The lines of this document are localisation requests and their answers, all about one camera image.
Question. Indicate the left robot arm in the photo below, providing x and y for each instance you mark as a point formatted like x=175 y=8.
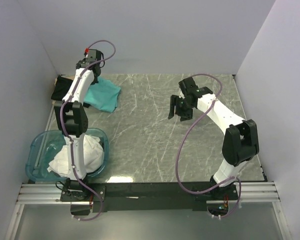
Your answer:
x=73 y=122

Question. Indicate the folded black t-shirt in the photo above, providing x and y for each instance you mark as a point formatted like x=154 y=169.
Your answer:
x=68 y=82

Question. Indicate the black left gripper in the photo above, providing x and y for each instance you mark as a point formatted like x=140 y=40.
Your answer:
x=95 y=81

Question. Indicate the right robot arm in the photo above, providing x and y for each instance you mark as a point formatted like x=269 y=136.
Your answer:
x=240 y=143

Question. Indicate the aluminium rail frame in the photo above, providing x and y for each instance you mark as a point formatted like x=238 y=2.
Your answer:
x=248 y=192

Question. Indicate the white t-shirt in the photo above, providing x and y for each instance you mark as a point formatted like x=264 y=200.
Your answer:
x=93 y=157

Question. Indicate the clear blue plastic bin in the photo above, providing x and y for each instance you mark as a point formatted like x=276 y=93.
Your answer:
x=45 y=147

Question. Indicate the turquoise t-shirt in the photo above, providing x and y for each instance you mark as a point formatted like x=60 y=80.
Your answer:
x=103 y=95

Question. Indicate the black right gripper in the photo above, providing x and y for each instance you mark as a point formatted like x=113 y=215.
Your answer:
x=175 y=101

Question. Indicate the black mounting beam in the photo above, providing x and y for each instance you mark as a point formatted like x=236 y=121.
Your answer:
x=133 y=196

